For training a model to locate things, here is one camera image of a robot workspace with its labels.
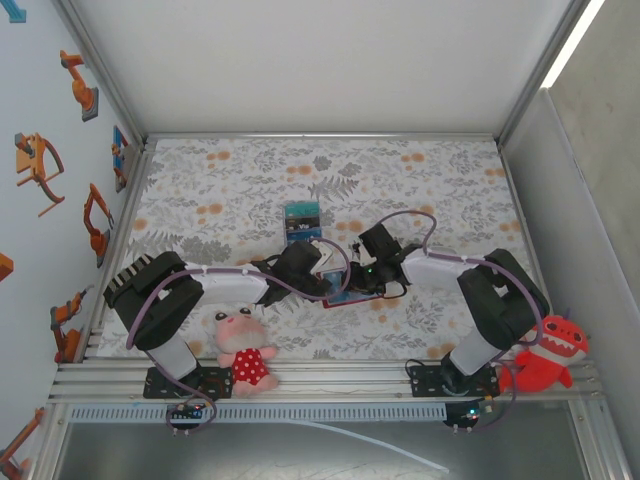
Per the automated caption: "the red shark plush toy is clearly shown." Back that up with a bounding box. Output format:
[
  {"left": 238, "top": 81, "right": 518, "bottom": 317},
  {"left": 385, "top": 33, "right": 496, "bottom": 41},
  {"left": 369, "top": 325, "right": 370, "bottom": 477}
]
[{"left": 497, "top": 309, "right": 591, "bottom": 394}]

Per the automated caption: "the black and white striped sock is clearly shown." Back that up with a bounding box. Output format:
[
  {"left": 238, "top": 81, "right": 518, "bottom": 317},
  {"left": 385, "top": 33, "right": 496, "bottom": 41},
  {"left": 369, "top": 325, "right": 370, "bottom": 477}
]
[{"left": 102, "top": 252, "right": 151, "bottom": 306}]

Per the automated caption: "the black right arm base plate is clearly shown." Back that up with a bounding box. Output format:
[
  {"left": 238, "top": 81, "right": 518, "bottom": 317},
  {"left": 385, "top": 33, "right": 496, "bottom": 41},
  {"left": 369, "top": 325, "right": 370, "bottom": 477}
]
[{"left": 409, "top": 363, "right": 501, "bottom": 399}]

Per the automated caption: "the floral table mat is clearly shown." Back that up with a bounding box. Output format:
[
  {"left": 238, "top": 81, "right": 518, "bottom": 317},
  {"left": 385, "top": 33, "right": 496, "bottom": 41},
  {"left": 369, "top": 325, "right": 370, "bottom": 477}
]
[{"left": 97, "top": 137, "right": 551, "bottom": 361}]

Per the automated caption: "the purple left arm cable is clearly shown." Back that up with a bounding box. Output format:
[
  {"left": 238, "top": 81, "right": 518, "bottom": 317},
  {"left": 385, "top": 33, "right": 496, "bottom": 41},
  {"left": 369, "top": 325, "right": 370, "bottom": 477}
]
[{"left": 124, "top": 237, "right": 351, "bottom": 436}]

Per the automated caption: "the white light strip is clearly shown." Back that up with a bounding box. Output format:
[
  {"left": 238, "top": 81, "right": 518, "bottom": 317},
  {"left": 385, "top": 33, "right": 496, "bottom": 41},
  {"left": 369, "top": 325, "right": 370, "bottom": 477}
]
[{"left": 539, "top": 0, "right": 606, "bottom": 91}]

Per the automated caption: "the orange gripper claw sticker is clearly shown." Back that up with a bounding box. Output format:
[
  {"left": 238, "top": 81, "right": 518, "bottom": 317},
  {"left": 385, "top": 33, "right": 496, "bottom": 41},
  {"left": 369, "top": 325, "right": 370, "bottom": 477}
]
[{"left": 13, "top": 132, "right": 66, "bottom": 219}]

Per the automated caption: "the wide aluminium frame rail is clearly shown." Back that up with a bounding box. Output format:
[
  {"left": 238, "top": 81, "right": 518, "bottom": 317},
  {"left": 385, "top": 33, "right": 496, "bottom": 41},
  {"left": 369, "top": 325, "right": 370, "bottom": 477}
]
[{"left": 47, "top": 358, "right": 606, "bottom": 404}]

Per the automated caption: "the white slotted cable duct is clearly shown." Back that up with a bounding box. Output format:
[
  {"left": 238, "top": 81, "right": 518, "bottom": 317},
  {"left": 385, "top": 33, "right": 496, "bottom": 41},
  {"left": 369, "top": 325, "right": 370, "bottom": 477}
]
[{"left": 69, "top": 404, "right": 448, "bottom": 422}]

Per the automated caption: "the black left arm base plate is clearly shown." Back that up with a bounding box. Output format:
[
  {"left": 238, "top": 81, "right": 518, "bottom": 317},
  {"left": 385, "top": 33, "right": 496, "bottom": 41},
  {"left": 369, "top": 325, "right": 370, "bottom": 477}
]
[{"left": 143, "top": 366, "right": 234, "bottom": 400}]

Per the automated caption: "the red leather card holder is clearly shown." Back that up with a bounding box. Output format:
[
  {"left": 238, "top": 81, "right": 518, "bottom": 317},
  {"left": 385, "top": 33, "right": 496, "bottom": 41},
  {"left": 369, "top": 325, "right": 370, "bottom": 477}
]
[{"left": 322, "top": 269, "right": 381, "bottom": 310}]

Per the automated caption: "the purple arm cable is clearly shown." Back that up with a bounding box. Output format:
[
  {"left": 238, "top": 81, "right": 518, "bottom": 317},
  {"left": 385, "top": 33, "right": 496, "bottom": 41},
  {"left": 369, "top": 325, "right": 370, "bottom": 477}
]
[
  {"left": 124, "top": 237, "right": 351, "bottom": 436},
  {"left": 369, "top": 209, "right": 547, "bottom": 435}
]

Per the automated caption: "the pink plush toy, dotted dress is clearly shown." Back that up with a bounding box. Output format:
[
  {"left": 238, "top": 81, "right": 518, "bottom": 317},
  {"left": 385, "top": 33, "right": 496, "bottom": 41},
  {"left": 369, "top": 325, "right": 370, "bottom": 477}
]
[{"left": 213, "top": 307, "right": 280, "bottom": 399}]

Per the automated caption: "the blue and orange sticker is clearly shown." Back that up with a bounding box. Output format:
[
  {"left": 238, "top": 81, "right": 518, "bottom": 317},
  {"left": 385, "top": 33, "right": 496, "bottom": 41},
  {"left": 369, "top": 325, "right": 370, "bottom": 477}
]
[{"left": 110, "top": 124, "right": 130, "bottom": 194}]

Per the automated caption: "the aluminium frame profile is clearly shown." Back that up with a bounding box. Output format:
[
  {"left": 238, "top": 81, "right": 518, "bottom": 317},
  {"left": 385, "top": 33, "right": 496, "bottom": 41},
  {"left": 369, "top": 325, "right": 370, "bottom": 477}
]
[
  {"left": 82, "top": 142, "right": 159, "bottom": 361},
  {"left": 497, "top": 0, "right": 594, "bottom": 149},
  {"left": 52, "top": 0, "right": 149, "bottom": 146},
  {"left": 143, "top": 131, "right": 502, "bottom": 144}
]

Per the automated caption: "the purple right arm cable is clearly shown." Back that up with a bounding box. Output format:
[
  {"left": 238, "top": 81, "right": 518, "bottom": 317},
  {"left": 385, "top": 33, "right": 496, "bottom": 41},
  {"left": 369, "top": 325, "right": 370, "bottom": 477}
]
[{"left": 369, "top": 209, "right": 547, "bottom": 435}]

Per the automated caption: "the blue wall sticker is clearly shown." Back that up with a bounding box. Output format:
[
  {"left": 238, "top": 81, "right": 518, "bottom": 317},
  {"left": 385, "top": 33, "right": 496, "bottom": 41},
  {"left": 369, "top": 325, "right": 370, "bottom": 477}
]
[{"left": 0, "top": 0, "right": 29, "bottom": 24}]

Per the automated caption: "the thin white tube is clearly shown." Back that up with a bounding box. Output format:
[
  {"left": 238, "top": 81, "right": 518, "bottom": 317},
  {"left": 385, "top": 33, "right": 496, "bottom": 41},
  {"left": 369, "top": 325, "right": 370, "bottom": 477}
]
[{"left": 294, "top": 419, "right": 451, "bottom": 474}]

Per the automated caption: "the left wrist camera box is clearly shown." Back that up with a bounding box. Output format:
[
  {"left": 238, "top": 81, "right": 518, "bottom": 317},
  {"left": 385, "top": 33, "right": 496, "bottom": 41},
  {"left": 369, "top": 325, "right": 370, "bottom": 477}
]
[{"left": 309, "top": 242, "right": 335, "bottom": 279}]

